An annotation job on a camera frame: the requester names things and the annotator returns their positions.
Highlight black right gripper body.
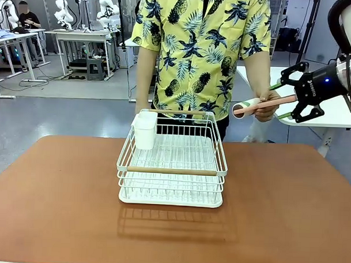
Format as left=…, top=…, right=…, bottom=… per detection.
left=293, top=61, right=350, bottom=107

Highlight pink handled lint roller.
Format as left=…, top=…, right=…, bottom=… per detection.
left=232, top=92, right=299, bottom=122

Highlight person's right forearm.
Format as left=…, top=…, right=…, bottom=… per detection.
left=134, top=45, right=163, bottom=116

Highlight person's left forearm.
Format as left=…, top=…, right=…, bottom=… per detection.
left=241, top=48, right=273, bottom=99

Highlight person's left hand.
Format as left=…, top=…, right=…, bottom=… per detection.
left=251, top=89, right=282, bottom=123

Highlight white side table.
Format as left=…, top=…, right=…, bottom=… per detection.
left=233, top=65, right=351, bottom=159

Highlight black bag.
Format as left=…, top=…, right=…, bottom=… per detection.
left=276, top=26, right=299, bottom=53

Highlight black tripod stand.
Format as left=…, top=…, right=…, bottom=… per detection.
left=295, top=0, right=323, bottom=66

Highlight white plastic bag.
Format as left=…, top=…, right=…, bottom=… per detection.
left=240, top=121, right=269, bottom=145

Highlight black trousers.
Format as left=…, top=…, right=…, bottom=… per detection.
left=203, top=114, right=231, bottom=143

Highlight person in yellow shirt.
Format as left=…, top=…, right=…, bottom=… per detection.
left=128, top=0, right=274, bottom=124

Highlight white plastic utensil cup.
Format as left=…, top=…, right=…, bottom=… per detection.
left=130, top=110, right=159, bottom=151

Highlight white drain tray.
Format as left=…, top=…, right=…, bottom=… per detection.
left=118, top=132, right=225, bottom=209

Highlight grey plastic stool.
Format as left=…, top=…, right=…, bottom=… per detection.
left=85, top=57, right=107, bottom=82

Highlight white background desk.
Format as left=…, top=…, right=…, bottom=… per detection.
left=0, top=26, right=52, bottom=100
left=43, top=28, right=117, bottom=80

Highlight seated person black shirt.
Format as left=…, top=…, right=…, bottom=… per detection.
left=16, top=0, right=44, bottom=61

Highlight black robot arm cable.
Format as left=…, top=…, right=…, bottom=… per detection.
left=324, top=0, right=351, bottom=116

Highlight white wire dish rack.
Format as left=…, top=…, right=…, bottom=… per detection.
left=115, top=107, right=231, bottom=199

